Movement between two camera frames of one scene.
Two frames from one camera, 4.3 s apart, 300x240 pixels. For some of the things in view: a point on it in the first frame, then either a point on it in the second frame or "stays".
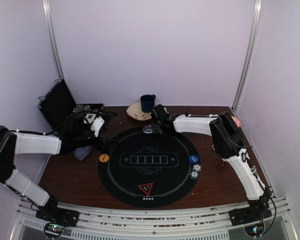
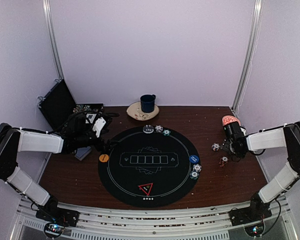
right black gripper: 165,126 to 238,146
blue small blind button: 193,158 stays
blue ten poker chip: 197,167 stays
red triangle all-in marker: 146,187 stays
